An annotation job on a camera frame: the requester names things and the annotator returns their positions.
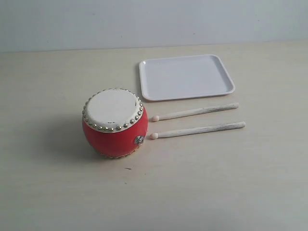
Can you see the wooden drumstick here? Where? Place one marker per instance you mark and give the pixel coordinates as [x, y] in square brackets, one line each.
[198, 130]
[193, 112]

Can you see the red small drum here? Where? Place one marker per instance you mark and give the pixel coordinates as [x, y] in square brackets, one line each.
[114, 122]

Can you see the white rectangular tray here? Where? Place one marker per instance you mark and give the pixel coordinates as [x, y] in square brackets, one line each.
[184, 77]

